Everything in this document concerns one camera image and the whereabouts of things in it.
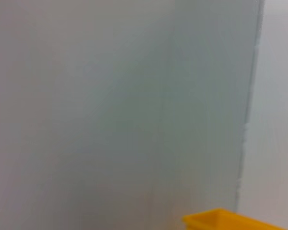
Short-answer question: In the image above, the yellow plastic bin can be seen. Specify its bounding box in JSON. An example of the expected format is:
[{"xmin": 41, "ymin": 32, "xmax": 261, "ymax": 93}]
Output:
[{"xmin": 182, "ymin": 207, "xmax": 288, "ymax": 230}]

